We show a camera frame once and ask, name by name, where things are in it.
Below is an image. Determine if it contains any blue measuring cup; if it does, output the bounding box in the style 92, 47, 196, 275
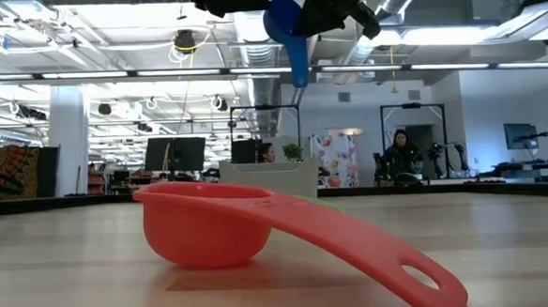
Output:
261, 0, 311, 91

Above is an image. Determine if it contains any green measuring cup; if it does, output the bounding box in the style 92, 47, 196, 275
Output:
290, 190, 348, 218

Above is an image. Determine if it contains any red measuring cup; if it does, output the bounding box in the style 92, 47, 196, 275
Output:
131, 165, 470, 307

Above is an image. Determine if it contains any white plastic basket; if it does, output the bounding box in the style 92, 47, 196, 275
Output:
218, 156, 322, 204

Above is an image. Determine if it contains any black ceiling dome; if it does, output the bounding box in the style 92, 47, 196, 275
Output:
173, 28, 198, 55

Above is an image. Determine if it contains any long ceiling light bar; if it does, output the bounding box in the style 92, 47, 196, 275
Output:
0, 43, 548, 98

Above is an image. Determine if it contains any green leafy potted plant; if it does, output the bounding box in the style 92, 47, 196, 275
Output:
281, 142, 305, 163

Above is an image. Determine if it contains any floral patterned screen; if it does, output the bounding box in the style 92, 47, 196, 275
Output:
309, 130, 360, 190

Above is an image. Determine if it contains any person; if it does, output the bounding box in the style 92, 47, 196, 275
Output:
256, 142, 276, 164
378, 127, 427, 186

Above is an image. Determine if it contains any black computer monitor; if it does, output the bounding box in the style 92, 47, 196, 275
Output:
173, 135, 208, 174
143, 136, 176, 175
229, 138, 260, 165
503, 121, 540, 151

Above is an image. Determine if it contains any white square column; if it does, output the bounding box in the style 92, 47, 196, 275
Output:
46, 84, 92, 198

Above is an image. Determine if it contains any black upright panel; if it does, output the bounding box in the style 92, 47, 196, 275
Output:
33, 145, 63, 199

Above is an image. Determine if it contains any orange patterned tapestry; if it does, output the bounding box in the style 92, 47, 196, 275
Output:
0, 144, 42, 201

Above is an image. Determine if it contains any black rectangular stand frame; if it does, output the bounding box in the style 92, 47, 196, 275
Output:
378, 100, 449, 182
228, 103, 303, 164

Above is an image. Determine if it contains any black metal table frame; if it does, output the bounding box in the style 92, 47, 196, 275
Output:
0, 169, 548, 229

